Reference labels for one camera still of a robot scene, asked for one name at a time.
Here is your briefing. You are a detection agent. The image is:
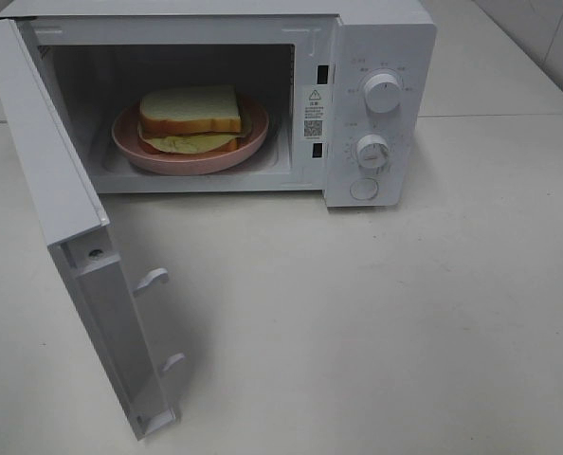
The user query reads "round white door button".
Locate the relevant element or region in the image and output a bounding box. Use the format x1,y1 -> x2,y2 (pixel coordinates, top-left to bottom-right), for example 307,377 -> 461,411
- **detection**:
350,178 -> 378,201

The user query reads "sandwich with cheese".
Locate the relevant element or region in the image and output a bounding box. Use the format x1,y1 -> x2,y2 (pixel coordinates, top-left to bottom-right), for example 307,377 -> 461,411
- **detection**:
137,85 -> 252,155

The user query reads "pink plate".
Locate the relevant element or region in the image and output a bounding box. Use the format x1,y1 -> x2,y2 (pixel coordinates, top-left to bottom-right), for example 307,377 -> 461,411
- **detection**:
112,95 -> 270,176

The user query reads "white microwave door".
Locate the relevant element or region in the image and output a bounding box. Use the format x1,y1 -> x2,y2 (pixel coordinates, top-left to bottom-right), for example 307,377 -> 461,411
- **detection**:
0,19 -> 183,439

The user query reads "lower white microwave knob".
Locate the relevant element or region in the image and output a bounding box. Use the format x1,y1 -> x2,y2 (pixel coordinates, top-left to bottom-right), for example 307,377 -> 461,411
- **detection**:
355,134 -> 390,170

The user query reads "white microwave knob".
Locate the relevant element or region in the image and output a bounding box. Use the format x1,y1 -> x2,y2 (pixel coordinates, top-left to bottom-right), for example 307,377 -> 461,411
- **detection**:
361,68 -> 403,114
355,134 -> 390,170

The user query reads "upper white microwave knob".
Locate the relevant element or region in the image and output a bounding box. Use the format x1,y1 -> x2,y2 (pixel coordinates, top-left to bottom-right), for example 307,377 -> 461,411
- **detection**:
361,68 -> 403,114

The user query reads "white microwave oven body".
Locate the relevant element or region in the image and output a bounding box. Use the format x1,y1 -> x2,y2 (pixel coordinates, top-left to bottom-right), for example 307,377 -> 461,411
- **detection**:
0,1 -> 437,207

